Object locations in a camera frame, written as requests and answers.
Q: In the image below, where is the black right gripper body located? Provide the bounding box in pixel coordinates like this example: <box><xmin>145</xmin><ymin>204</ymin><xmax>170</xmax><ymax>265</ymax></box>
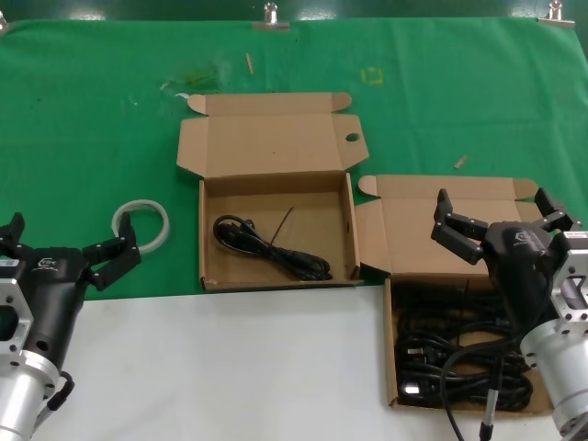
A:
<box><xmin>480</xmin><ymin>220</ymin><xmax>558</xmax><ymax>340</ymax></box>

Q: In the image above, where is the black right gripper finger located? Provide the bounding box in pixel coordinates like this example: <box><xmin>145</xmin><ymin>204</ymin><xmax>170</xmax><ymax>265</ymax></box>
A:
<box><xmin>532</xmin><ymin>187</ymin><xmax>584</xmax><ymax>236</ymax></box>
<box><xmin>430</xmin><ymin>187</ymin><xmax>489</xmax><ymax>266</ymax></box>

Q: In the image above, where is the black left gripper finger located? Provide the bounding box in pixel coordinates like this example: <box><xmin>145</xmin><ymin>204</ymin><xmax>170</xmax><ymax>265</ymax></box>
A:
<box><xmin>0</xmin><ymin>211</ymin><xmax>27</xmax><ymax>259</ymax></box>
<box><xmin>82</xmin><ymin>213</ymin><xmax>142</xmax><ymax>293</ymax></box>

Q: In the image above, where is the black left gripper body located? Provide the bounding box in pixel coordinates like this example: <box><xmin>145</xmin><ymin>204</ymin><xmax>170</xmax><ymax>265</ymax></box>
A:
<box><xmin>8</xmin><ymin>246</ymin><xmax>92</xmax><ymax>369</ymax></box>

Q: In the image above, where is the black power cable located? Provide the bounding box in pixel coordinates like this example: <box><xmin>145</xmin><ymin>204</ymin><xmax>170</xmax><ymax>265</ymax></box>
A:
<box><xmin>213</xmin><ymin>214</ymin><xmax>334</xmax><ymax>281</ymax></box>
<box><xmin>395</xmin><ymin>342</ymin><xmax>537</xmax><ymax>409</ymax></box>
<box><xmin>393</xmin><ymin>280</ymin><xmax>523</xmax><ymax>350</ymax></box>

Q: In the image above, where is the thin black cable tie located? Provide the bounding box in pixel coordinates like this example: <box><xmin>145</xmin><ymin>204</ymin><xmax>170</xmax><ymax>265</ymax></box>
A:
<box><xmin>269</xmin><ymin>206</ymin><xmax>296</xmax><ymax>247</ymax></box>

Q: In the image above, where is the open brown cardboard box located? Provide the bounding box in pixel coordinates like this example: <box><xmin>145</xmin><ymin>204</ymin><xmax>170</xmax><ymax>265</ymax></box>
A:
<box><xmin>354</xmin><ymin>173</ymin><xmax>575</xmax><ymax>417</ymax></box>
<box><xmin>175</xmin><ymin>91</ymin><xmax>371</xmax><ymax>292</ymax></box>

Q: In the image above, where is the clear tape roll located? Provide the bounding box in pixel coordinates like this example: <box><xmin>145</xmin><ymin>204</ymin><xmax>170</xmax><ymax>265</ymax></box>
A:
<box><xmin>112</xmin><ymin>198</ymin><xmax>172</xmax><ymax>254</ymax></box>

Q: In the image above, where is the green cloth table mat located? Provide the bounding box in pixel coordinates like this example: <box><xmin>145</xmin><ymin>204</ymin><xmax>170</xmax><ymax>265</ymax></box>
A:
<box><xmin>0</xmin><ymin>17</ymin><xmax>588</xmax><ymax>302</ymax></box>

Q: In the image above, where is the left wrist camera silver bracket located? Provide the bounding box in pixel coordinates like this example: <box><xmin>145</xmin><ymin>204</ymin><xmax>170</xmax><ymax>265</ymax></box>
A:
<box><xmin>0</xmin><ymin>254</ymin><xmax>37</xmax><ymax>368</ymax></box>

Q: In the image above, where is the wrist camera silver bracket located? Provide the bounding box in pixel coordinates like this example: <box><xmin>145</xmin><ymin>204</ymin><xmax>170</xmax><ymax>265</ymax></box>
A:
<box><xmin>539</xmin><ymin>229</ymin><xmax>588</xmax><ymax>325</ymax></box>
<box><xmin>0</xmin><ymin>254</ymin><xmax>37</xmax><ymax>368</ymax></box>

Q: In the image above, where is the right wrist camera silver bracket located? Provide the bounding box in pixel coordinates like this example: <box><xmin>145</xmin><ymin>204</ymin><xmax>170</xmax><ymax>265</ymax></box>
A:
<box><xmin>539</xmin><ymin>229</ymin><xmax>588</xmax><ymax>325</ymax></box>

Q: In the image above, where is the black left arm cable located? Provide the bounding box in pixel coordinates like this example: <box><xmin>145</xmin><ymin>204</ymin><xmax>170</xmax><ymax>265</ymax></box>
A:
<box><xmin>34</xmin><ymin>369</ymin><xmax>75</xmax><ymax>435</ymax></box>

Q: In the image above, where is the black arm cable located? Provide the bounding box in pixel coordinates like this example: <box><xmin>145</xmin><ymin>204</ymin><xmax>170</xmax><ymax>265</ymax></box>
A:
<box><xmin>439</xmin><ymin>337</ymin><xmax>525</xmax><ymax>441</ymax></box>
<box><xmin>34</xmin><ymin>369</ymin><xmax>75</xmax><ymax>435</ymax></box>

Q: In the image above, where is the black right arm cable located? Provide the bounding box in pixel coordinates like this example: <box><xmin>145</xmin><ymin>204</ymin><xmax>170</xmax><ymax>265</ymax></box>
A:
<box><xmin>439</xmin><ymin>337</ymin><xmax>525</xmax><ymax>441</ymax></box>

